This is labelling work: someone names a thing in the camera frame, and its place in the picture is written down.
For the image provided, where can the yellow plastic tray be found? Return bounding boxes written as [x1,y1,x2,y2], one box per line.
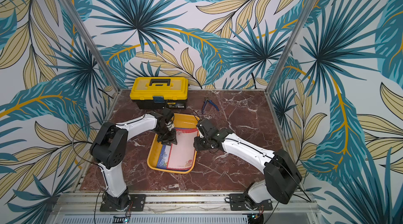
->
[147,113,199,174]

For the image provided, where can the blue floral stationery paper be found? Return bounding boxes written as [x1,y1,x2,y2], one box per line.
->
[156,145,171,169]

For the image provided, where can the aluminium corner post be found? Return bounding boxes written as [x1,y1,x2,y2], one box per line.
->
[59,0,121,93]
[265,0,316,96]

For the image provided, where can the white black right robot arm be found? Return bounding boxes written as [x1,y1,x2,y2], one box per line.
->
[194,119,302,210]

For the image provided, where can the yellow black toolbox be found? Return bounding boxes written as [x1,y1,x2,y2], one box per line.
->
[130,77,188,109]

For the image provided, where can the aluminium front rail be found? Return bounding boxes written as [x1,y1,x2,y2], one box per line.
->
[50,191,320,220]

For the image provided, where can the blue handled pliers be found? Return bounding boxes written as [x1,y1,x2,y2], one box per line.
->
[201,97,220,115]

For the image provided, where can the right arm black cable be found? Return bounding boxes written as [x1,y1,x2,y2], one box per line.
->
[226,137,312,203]

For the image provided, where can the aluminium right corner post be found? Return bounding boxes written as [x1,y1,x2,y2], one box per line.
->
[265,0,316,96]

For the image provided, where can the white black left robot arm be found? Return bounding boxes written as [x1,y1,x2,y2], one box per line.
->
[90,108,177,210]

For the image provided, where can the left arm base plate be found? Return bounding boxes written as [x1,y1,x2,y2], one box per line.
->
[100,194,146,212]

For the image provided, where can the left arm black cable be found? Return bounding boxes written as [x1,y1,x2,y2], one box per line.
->
[71,121,105,165]

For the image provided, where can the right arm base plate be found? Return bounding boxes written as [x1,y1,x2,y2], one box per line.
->
[225,194,273,211]

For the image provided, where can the aluminium left corner post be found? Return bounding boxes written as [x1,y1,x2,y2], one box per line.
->
[59,0,121,93]

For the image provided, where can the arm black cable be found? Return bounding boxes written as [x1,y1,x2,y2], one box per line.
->
[71,121,105,165]
[226,137,312,203]

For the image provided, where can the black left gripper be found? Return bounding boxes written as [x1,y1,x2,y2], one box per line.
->
[155,125,178,146]

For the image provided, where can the red bordered stationery paper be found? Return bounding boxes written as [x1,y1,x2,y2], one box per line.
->
[167,128,198,171]

